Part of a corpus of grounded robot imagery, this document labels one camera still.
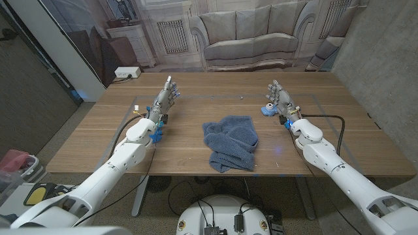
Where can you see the black round floor fan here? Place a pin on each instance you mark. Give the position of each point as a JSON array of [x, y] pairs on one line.
[[159, 183]]

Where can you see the grey table leg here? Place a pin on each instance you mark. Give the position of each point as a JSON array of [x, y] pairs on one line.
[[140, 196], [306, 199]]

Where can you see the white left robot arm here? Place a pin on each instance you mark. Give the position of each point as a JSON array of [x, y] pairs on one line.
[[98, 182]]

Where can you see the printed sofa backdrop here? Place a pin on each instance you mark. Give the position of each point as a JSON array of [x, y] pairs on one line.
[[248, 32]]

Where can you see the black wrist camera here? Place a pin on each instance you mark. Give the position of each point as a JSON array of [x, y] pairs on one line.
[[164, 119], [282, 120]]

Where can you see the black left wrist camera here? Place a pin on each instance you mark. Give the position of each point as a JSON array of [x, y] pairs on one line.
[[164, 119]]

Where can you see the white power strip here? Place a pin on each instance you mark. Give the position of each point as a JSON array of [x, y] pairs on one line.
[[127, 72]]

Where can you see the black adapter on base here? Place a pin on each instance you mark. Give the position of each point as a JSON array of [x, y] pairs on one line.
[[238, 223]]

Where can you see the white wall panel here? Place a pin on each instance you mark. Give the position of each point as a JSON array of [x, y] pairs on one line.
[[65, 55]]

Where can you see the blue toy camera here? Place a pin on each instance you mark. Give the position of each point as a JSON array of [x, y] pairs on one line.
[[267, 110]]

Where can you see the pink item in bin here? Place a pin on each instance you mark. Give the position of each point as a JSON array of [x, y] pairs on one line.
[[13, 160]]

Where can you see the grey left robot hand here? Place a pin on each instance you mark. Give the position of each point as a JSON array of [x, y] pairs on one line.
[[161, 102]]

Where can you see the clear plastic bin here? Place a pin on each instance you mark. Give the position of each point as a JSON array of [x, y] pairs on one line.
[[34, 168]]

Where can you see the white robot torso edge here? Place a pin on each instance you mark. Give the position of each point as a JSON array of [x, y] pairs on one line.
[[65, 231]]

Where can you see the yellow and black pad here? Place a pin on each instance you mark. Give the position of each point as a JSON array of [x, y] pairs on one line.
[[36, 194]]

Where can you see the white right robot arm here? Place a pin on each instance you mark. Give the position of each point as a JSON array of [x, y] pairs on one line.
[[343, 176]]

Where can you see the blue plastic toy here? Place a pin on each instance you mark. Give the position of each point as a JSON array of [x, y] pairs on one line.
[[157, 135]]

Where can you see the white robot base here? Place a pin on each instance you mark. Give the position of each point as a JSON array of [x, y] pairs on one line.
[[222, 212]]

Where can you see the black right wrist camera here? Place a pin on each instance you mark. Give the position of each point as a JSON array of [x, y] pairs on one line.
[[282, 120]]

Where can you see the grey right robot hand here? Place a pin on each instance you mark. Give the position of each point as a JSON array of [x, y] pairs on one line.
[[283, 99]]

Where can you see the blue crumpled towel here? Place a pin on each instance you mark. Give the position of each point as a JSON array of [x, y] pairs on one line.
[[232, 140]]

